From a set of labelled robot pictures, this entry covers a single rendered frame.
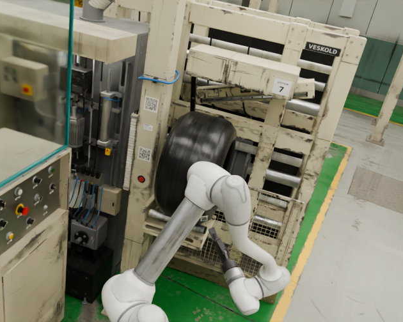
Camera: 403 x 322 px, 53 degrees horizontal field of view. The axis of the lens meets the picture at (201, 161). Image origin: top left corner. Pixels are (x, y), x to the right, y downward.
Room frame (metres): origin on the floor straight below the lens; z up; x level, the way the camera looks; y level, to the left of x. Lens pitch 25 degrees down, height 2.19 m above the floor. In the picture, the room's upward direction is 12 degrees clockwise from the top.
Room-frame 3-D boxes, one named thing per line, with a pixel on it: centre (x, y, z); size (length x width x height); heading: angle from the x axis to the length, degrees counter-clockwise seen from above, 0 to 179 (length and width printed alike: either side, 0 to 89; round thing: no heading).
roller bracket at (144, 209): (2.04, 0.22, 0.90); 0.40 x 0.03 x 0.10; 169
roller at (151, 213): (1.87, 0.07, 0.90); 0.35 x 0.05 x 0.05; 79
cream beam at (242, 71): (2.28, -0.13, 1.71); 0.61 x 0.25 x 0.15; 79
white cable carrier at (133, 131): (2.03, 0.39, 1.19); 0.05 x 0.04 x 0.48; 169
